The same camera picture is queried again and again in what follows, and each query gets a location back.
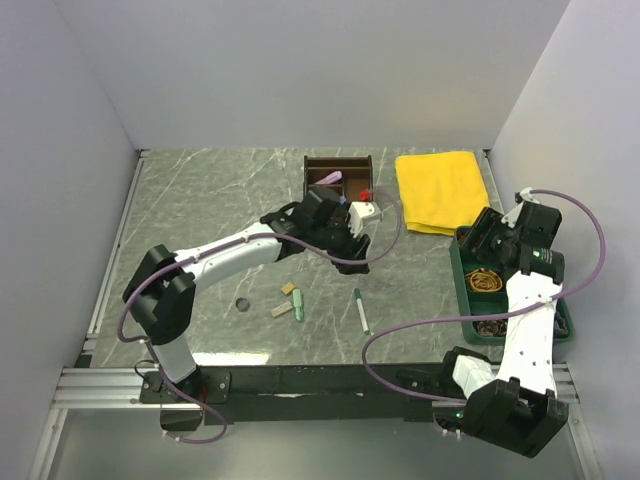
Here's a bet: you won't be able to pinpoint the green cap white marker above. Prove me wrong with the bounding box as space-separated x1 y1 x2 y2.
354 288 371 335

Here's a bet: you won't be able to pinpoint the white aluminium table rail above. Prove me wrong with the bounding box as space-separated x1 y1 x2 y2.
80 149 150 356

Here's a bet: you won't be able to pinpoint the purple cable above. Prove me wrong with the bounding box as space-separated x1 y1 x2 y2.
117 187 404 445
360 187 609 406

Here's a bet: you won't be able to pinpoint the front aluminium frame rail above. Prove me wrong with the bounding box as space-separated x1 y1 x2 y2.
52 367 581 409

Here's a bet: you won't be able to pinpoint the brown rubber bands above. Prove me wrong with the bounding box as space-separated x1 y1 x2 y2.
473 319 507 338

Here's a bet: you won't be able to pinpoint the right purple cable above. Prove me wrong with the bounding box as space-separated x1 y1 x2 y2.
360 187 609 406

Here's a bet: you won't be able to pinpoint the tan square eraser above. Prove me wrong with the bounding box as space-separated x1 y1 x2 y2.
281 282 295 295

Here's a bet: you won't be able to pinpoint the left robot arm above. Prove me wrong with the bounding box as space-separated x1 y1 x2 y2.
122 187 381 402

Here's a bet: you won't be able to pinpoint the brown wooden desk organizer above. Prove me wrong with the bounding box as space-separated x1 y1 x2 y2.
303 155 374 202

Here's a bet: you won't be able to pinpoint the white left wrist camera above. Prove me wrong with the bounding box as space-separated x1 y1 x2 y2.
348 189 382 238

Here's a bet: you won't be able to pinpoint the beige rectangular eraser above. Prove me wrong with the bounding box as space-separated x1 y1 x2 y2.
271 302 293 318

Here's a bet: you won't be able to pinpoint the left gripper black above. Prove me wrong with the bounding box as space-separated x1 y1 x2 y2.
310 213 370 274

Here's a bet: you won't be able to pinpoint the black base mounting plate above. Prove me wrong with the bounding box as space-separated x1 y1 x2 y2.
139 363 464 424

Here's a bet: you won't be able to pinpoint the small round dark cap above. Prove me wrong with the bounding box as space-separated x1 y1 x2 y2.
235 297 250 312

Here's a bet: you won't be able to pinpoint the yellow folded cloth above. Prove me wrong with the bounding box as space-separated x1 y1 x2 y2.
395 151 490 236

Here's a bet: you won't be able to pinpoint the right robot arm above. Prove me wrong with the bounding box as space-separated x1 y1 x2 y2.
438 190 568 458

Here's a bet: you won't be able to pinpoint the yellow rubber bands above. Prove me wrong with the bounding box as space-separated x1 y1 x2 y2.
464 268 504 293

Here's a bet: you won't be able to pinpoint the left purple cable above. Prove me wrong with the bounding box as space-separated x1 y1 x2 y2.
117 187 404 445

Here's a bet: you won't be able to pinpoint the green compartment tray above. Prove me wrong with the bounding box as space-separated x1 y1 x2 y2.
448 225 574 345

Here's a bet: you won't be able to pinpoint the pink eraser stick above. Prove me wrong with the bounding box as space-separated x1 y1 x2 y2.
314 171 343 186

